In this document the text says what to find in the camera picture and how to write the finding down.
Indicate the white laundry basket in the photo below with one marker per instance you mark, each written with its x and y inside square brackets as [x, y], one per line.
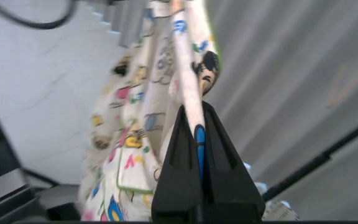
[278, 212]

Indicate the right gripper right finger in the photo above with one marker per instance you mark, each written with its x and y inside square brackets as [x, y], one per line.
[228, 186]

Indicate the pink clothes hanger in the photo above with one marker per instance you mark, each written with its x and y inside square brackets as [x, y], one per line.
[346, 88]

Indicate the black clothes rack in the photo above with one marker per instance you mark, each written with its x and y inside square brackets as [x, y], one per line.
[306, 165]

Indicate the cream printed garment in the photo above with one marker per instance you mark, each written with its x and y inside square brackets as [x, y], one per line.
[120, 174]

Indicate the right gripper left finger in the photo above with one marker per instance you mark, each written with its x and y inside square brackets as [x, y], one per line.
[179, 180]

